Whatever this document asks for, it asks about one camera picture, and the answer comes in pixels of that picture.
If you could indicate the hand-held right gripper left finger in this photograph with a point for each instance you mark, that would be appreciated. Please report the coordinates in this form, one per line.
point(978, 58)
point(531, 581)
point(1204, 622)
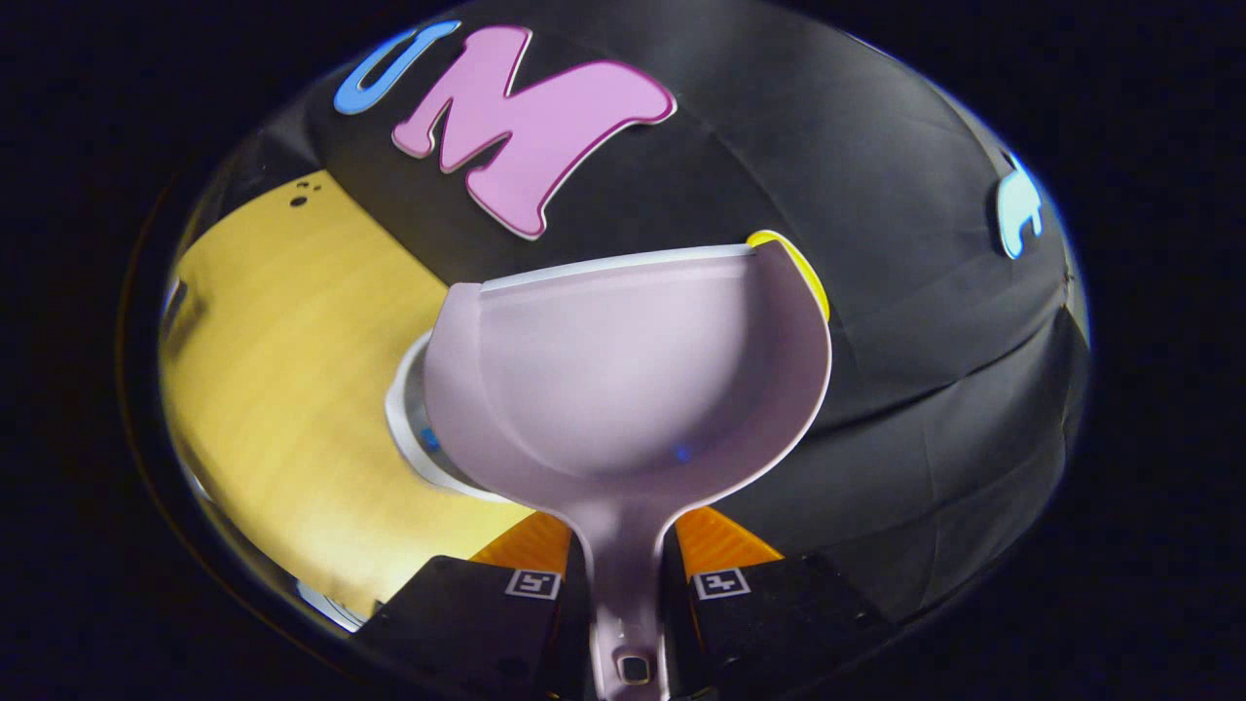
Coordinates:
point(477, 623)

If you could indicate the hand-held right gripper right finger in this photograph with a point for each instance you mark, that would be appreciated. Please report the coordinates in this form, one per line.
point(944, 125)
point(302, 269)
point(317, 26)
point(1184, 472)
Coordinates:
point(779, 618)

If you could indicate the blue paper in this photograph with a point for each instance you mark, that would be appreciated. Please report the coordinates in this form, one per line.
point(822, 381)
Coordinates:
point(429, 440)

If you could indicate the white ribbed garbage bin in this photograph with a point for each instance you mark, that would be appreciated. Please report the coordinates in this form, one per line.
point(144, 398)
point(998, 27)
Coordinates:
point(401, 428)

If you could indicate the pink dustpan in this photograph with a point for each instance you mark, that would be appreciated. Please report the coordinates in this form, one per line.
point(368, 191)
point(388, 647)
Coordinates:
point(623, 380)

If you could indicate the wooden desktop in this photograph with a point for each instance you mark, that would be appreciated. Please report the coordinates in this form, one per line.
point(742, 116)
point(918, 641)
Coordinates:
point(292, 370)

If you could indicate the black backdrop cloth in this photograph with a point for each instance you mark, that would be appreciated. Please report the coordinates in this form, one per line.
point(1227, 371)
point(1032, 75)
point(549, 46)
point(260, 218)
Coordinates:
point(827, 195)

